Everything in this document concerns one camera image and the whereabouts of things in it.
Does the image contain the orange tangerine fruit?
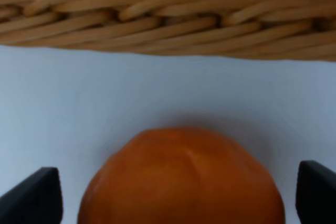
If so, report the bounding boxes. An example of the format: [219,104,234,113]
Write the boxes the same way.
[77,127,286,223]

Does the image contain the orange wicker basket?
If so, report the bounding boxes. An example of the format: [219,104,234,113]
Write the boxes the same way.
[1,0,335,61]

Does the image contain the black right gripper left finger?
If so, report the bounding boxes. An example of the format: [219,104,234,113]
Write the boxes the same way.
[1,167,64,224]

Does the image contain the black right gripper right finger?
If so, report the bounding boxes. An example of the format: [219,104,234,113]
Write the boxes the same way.
[296,161,336,224]

